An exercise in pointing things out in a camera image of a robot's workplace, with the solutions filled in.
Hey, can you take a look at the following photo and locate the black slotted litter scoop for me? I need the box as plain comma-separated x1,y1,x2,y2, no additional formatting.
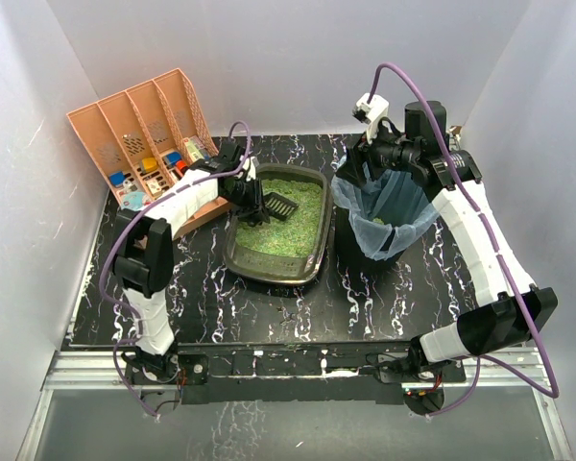
263,192,299,222

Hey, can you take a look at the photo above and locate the dark green litter box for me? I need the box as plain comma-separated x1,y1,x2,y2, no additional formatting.
224,163,332,285

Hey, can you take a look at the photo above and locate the black trash bin blue bag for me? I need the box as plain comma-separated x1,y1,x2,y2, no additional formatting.
330,171,439,264

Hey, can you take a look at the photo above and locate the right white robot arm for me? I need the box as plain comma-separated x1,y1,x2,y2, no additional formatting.
337,93,558,369

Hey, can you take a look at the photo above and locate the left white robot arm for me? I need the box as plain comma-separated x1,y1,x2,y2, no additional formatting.
110,141,270,356

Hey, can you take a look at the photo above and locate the green white eraser pack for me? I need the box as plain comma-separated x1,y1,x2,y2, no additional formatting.
183,136,209,163

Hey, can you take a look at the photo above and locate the orange black highlighter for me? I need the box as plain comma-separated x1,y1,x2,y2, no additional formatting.
176,160,188,176

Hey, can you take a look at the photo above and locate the yellow pencil sharpener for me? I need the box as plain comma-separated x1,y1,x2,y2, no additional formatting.
139,157,157,175

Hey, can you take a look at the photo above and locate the light blue correction tape pack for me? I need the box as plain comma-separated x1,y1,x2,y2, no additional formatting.
121,191,151,211

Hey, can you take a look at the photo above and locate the peach plastic file organizer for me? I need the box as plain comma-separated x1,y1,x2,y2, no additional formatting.
67,68,218,206

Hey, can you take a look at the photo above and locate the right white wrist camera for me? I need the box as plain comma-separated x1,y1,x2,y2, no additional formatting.
352,93,389,144

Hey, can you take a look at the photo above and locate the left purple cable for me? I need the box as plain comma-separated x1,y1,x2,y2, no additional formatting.
98,119,253,420

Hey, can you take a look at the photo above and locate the purple cable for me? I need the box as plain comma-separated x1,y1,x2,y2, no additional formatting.
98,119,253,420
368,61,561,418

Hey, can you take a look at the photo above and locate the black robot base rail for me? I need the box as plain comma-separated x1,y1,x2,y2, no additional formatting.
120,341,466,405

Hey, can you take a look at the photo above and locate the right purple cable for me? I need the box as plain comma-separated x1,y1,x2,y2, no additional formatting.
368,61,561,418

